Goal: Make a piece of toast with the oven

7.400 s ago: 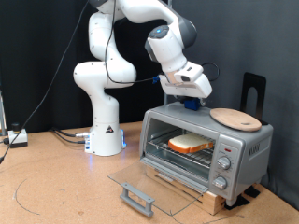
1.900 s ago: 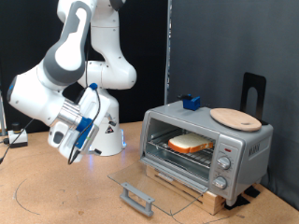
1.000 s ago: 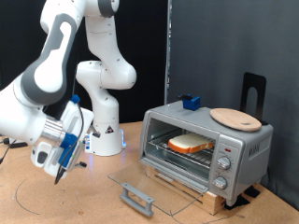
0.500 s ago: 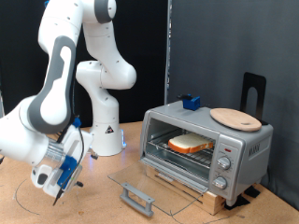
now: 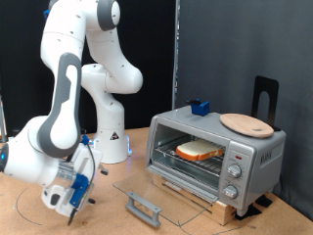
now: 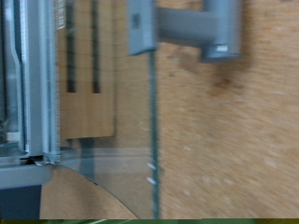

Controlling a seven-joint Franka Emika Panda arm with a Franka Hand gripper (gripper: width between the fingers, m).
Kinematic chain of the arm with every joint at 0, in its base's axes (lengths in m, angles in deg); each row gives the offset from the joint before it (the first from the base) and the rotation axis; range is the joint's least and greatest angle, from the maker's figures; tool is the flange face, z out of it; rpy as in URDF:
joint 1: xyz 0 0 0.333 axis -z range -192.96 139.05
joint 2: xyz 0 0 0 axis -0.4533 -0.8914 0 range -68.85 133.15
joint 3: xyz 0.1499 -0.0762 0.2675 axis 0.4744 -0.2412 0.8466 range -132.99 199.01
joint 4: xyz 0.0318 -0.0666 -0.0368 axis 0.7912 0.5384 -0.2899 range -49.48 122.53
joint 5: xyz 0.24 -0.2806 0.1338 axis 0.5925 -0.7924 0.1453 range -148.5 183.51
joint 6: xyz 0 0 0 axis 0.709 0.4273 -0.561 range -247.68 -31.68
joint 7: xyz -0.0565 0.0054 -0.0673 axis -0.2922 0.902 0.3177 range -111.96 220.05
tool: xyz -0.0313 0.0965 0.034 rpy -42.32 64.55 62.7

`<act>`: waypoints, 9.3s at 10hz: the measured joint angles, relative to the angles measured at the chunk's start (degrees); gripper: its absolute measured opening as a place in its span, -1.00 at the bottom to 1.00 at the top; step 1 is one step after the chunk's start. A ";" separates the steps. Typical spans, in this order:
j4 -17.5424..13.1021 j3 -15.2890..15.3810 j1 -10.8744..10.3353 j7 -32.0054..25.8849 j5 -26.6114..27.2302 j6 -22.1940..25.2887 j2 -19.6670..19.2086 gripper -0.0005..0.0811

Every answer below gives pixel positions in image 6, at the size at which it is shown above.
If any glass oven door grey handle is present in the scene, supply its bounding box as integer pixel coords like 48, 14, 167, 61
55, 0, 244, 220

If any silver toaster oven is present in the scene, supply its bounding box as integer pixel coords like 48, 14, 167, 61
0, 0, 62, 219

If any wooden slatted block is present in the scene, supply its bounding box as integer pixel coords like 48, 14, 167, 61
56, 0, 117, 140

